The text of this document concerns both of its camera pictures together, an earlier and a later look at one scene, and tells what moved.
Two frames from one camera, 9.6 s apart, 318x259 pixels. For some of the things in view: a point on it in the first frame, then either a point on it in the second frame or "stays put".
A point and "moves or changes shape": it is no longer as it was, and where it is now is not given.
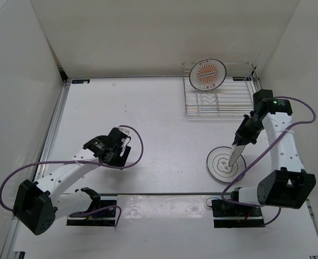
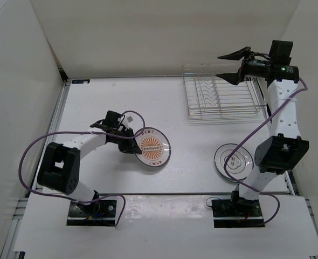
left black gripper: [119, 161] -> [131, 147]
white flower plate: [218, 165] moves or changes shape
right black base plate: [227, 215] stays put
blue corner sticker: [80, 81] stays put
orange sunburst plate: [207, 74] -> [154, 147]
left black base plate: [106, 218] stays put
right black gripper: [242, 138] -> [235, 78]
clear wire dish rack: [231, 102] stays put
